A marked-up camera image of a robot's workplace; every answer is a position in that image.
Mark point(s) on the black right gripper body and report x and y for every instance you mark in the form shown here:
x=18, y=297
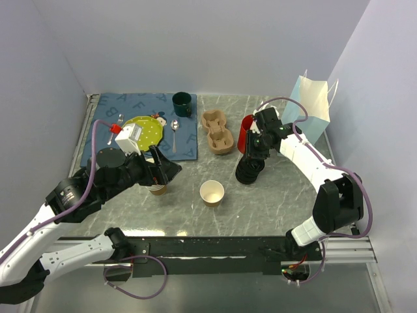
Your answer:
x=256, y=146

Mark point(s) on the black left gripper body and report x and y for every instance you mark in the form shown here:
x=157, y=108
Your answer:
x=137, y=170

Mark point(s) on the brown paper cup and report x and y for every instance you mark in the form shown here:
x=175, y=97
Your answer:
x=212, y=193

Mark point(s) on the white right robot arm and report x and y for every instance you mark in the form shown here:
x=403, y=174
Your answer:
x=339, y=200

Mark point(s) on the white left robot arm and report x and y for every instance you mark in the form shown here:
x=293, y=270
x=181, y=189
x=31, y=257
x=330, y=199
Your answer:
x=26, y=265

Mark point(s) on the stack of brown paper cups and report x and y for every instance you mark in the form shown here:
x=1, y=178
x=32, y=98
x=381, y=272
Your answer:
x=157, y=190

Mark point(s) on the red cup holder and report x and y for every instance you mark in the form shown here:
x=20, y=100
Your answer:
x=244, y=127

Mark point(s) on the blue alphabet cloth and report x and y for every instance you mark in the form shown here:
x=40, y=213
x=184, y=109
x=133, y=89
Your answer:
x=110, y=105

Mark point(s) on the yellow-green dotted plate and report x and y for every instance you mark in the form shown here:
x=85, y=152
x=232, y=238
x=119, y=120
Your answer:
x=152, y=130

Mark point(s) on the stack of black lids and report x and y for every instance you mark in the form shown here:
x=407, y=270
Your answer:
x=248, y=169

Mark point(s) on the silver spoon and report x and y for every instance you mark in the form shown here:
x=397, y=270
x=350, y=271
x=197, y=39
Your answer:
x=174, y=126

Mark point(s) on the brown pulp cup carrier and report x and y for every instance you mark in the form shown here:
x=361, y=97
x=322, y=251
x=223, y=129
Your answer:
x=220, y=139

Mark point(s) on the silver fork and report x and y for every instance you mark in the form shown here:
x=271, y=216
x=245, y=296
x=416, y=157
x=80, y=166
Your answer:
x=115, y=128

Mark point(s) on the light blue paper bag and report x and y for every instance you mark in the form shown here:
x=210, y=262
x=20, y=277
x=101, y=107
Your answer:
x=316, y=97

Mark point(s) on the dark green mug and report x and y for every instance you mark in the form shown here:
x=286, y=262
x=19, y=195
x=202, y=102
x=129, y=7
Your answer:
x=182, y=104

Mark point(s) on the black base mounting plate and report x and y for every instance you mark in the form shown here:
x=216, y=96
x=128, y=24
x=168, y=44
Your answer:
x=222, y=255

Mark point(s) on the aluminium frame rail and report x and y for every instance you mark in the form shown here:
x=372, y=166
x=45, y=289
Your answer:
x=347, y=250

